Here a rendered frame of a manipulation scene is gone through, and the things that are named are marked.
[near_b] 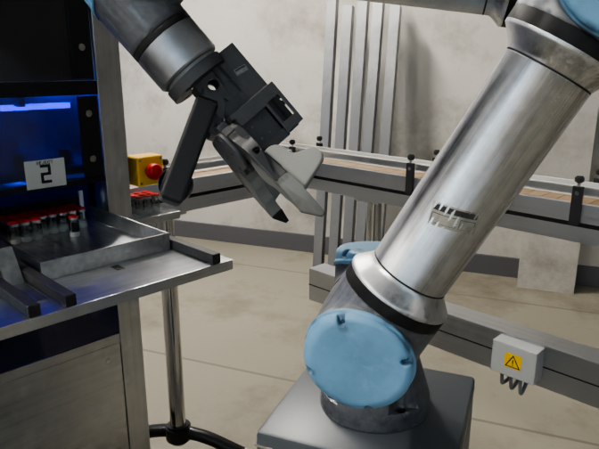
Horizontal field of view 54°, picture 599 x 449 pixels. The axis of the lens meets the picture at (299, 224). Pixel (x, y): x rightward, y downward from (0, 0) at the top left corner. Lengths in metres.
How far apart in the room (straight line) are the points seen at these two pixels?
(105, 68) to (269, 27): 2.61
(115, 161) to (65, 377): 0.52
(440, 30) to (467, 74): 0.29
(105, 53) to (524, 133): 1.04
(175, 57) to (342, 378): 0.37
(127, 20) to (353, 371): 0.42
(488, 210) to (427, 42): 3.09
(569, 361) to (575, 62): 1.18
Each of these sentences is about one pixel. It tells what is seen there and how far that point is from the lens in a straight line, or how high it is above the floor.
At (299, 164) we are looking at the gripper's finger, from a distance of 0.60.
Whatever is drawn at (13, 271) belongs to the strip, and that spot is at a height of 0.90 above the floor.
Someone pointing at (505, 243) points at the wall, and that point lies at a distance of 3.73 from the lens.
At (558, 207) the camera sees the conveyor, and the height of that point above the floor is 0.92.
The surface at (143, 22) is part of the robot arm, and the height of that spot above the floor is 1.29.
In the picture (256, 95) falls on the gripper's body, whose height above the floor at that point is 1.21.
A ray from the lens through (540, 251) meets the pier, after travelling 3.55.
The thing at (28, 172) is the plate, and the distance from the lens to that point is 1.35.
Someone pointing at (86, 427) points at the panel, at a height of 0.39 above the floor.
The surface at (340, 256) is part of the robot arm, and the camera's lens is 0.74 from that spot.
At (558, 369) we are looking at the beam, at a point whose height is 0.50.
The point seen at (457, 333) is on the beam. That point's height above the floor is 0.50.
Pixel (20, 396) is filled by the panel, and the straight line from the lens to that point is 1.49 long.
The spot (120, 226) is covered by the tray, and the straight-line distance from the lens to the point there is 1.38.
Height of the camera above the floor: 1.25
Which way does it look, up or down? 15 degrees down
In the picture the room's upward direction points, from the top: straight up
